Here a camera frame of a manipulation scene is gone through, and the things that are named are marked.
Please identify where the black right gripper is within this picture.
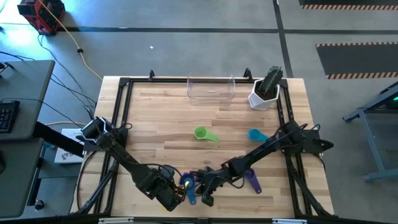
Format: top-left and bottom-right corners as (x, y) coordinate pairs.
(193, 161), (237, 207)

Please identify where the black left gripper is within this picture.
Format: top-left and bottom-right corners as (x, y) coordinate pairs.
(139, 166), (184, 213)

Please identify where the blue plastic measuring cup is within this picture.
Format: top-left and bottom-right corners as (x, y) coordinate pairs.
(179, 172), (198, 206)

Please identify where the green plastic measuring cup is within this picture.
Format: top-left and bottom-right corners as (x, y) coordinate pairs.
(193, 126), (220, 143)

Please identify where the purple plastic measuring cup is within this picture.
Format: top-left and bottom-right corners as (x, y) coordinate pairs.
(244, 167), (263, 195)

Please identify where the teal plastic measuring cup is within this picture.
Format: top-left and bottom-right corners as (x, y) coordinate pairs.
(248, 128), (270, 144)

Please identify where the clear plastic basket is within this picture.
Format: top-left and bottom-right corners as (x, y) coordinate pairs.
(186, 73), (236, 106)

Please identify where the white printed booklet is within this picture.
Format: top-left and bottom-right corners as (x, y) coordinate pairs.
(54, 128), (85, 165)

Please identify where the white faceted plant pot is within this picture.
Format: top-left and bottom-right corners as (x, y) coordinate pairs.
(248, 78), (280, 111)

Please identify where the green cactus plant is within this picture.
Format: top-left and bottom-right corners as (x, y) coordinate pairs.
(260, 65), (284, 97)

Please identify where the grey desk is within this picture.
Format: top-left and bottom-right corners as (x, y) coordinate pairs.
(0, 138), (44, 218)
(0, 60), (56, 142)

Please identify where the black keyboard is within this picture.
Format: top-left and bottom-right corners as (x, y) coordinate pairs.
(0, 100), (21, 134)

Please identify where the black hazard-striped floor mat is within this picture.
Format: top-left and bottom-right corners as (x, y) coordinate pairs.
(298, 0), (398, 10)
(315, 42), (398, 80)

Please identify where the red floor machine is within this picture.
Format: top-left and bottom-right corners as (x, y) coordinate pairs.
(17, 0), (67, 35)

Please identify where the white clamp bracket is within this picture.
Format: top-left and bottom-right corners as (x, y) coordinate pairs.
(272, 218), (308, 224)

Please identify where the black aluminium table frame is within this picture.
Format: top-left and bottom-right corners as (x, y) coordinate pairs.
(70, 68), (336, 220)

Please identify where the black floor cable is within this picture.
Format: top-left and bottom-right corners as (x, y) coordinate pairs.
(37, 33), (98, 108)
(1, 97), (84, 129)

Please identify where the blue-grey metal table frame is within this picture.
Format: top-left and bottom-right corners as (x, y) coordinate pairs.
(341, 81), (398, 183)

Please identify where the yellow extension cable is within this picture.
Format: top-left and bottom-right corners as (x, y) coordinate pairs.
(37, 0), (104, 81)

